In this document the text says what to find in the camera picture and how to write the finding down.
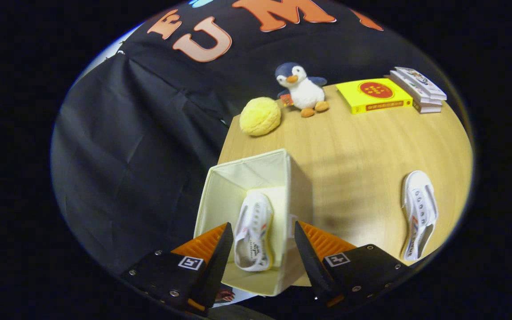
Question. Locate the brown covered book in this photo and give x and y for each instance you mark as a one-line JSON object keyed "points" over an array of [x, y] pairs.
{"points": [[427, 110]]}

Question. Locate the yellow book with red circle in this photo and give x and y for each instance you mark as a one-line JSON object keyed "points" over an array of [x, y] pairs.
{"points": [[371, 95]]}

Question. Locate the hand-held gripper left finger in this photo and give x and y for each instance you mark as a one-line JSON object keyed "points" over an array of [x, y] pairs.
{"points": [[218, 266]]}

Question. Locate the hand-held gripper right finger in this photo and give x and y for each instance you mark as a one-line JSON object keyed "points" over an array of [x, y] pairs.
{"points": [[311, 266]]}

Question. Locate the white canvas shoe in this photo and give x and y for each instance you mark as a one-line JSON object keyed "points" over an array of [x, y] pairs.
{"points": [[254, 231], [418, 209]]}

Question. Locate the white paperback book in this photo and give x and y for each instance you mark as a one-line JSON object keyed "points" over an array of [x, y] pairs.
{"points": [[427, 103]]}

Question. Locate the beige fabric storage box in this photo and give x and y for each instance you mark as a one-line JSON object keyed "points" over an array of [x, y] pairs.
{"points": [[256, 171]]}

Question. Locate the yellow bun-shaped plush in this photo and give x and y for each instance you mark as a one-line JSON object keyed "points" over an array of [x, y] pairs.
{"points": [[260, 116]]}

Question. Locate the penguin plush toy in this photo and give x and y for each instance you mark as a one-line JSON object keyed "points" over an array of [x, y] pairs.
{"points": [[305, 93]]}

